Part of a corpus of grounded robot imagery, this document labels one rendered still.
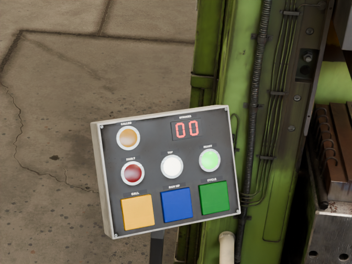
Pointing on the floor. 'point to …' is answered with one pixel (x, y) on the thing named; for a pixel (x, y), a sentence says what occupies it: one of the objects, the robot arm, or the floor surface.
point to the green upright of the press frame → (233, 91)
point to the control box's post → (156, 246)
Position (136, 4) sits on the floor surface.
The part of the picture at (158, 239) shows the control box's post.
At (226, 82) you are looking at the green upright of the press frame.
